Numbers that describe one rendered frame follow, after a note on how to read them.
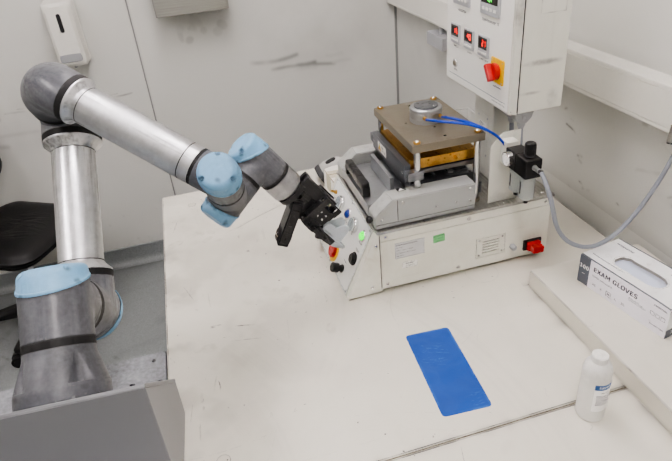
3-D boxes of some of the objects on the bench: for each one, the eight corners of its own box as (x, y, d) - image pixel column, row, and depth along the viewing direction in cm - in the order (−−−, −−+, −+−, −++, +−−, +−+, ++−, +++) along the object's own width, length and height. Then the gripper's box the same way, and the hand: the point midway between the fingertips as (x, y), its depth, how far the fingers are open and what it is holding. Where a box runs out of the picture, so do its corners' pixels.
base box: (482, 195, 178) (485, 144, 170) (553, 261, 147) (560, 202, 138) (315, 231, 168) (309, 179, 160) (352, 310, 137) (347, 250, 128)
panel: (317, 233, 166) (338, 176, 159) (346, 295, 141) (373, 230, 134) (310, 232, 166) (332, 175, 159) (338, 294, 140) (365, 228, 133)
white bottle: (569, 413, 106) (580, 355, 99) (581, 397, 109) (592, 339, 102) (597, 427, 103) (609, 369, 96) (608, 410, 106) (621, 352, 99)
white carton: (614, 263, 137) (619, 237, 133) (705, 319, 118) (714, 290, 115) (575, 279, 133) (580, 253, 129) (663, 339, 114) (671, 311, 110)
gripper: (310, 182, 122) (369, 239, 133) (301, 165, 129) (358, 220, 140) (280, 209, 123) (341, 263, 134) (274, 190, 131) (332, 242, 142)
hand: (338, 245), depth 137 cm, fingers closed
